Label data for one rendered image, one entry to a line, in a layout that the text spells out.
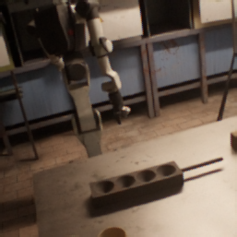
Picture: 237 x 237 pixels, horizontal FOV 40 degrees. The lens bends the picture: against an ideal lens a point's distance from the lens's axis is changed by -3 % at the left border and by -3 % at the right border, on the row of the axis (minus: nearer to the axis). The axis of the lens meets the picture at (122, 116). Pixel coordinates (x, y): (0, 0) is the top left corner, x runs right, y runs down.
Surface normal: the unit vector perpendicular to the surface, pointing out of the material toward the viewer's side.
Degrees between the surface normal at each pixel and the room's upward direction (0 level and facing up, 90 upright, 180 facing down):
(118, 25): 90
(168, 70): 90
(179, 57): 90
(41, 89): 90
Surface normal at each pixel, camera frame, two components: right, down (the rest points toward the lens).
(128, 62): 0.28, 0.38
